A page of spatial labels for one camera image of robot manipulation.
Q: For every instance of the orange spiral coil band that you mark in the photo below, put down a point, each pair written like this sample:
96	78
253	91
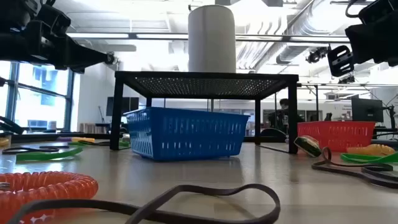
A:
62	186

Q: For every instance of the purple spiral coil band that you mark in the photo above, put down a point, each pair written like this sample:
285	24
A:
63	139

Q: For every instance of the yellow spiral coil band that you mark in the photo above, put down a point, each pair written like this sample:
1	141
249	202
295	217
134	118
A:
82	140
370	150
3	142

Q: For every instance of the green rubber band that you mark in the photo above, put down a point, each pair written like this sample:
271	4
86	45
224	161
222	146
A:
74	144
367	158
46	155

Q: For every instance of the green yellow snack packet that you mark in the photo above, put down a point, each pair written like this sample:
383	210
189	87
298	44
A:
308	146

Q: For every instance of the large dark-framed window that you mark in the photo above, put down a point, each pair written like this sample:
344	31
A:
40	105

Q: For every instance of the black office chair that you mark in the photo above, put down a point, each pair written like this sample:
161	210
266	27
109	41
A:
273	134

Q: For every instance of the black perforated metal riser stand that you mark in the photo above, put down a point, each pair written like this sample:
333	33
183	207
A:
205	76

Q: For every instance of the blue plastic basket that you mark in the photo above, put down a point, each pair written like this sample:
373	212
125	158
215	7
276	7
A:
186	133

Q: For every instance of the person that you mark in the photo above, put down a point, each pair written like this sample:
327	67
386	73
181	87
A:
283	103

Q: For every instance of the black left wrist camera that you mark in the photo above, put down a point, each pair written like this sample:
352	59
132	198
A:
53	18

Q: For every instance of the long ceiling light bar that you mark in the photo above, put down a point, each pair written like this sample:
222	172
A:
99	35

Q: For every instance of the black round ceiling spotlight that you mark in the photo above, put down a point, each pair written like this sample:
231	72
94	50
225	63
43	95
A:
110	58

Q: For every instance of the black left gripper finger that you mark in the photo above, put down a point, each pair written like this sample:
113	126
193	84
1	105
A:
71	69
81	56

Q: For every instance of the red plastic basket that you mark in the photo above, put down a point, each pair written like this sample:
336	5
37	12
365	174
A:
335	133

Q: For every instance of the black ceiling spotlight cluster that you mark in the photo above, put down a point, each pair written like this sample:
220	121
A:
315	56

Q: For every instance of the black computer monitor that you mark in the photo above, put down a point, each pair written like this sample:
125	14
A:
367	110

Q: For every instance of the black rubber band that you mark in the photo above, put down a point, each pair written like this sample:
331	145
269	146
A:
71	203
376	170
6	151

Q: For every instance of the small black ceiling spotlight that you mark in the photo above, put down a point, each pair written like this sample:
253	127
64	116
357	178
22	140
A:
346	80

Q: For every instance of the wooden boxes row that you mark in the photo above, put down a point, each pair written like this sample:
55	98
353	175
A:
90	128

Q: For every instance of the black wall screen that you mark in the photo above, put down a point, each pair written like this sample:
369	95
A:
130	105

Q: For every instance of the white translucent cylinder container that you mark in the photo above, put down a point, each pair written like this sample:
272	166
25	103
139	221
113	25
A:
211	40

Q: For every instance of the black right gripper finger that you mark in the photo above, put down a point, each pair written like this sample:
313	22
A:
342	60

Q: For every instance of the black metal rack frame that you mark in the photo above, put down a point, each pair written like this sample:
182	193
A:
316	102

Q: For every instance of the black aluminium table frame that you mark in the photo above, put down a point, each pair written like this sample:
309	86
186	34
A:
46	136

